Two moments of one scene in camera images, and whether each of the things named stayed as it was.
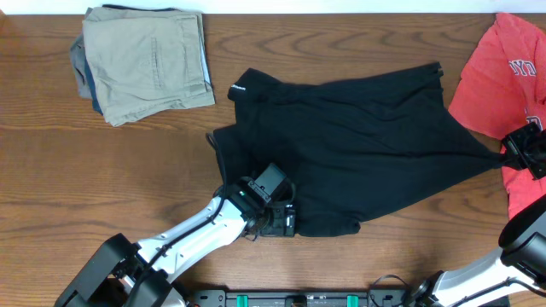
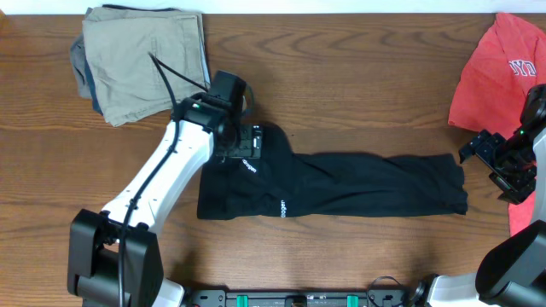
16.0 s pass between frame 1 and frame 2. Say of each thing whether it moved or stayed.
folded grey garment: stayed
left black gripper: moved
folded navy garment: stayed
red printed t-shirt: stayed
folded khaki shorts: stayed
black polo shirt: moved
